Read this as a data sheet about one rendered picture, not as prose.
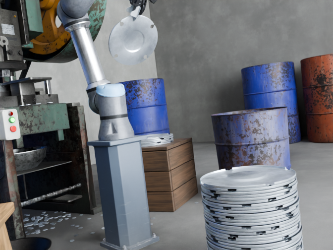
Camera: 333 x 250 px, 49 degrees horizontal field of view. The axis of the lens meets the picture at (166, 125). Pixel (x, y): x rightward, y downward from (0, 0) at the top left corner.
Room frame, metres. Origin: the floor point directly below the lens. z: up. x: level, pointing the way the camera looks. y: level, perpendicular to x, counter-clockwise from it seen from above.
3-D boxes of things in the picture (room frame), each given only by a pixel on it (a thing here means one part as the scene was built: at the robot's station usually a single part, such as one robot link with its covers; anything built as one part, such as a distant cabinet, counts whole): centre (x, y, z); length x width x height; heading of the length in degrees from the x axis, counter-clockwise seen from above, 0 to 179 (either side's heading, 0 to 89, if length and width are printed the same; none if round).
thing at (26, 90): (1.91, 0.70, 0.72); 0.25 x 0.14 x 0.14; 58
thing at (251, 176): (1.11, -0.23, 0.32); 0.29 x 0.29 x 0.01
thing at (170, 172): (2.14, 0.11, 0.18); 0.40 x 0.38 x 0.35; 65
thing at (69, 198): (1.94, 0.74, 0.14); 0.59 x 0.10 x 0.05; 58
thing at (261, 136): (2.03, -0.46, 0.24); 0.42 x 0.42 x 0.48
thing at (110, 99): (1.52, 0.22, 0.62); 0.13 x 0.12 x 0.14; 24
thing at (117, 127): (1.52, 0.21, 0.50); 0.15 x 0.15 x 0.10
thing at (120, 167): (1.52, 0.21, 0.23); 0.19 x 0.19 x 0.45; 41
